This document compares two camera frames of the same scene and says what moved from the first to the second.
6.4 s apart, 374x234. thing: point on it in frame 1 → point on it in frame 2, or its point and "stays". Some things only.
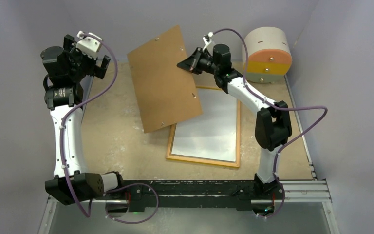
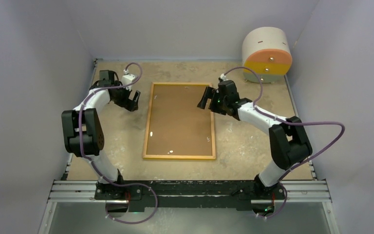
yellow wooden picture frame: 169,148 → 176,128
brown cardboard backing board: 166,93 → 177,126
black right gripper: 192,64 → 209,93
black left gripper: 94,70 → 127,104
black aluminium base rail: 208,195 stays
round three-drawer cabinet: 270,56 stays
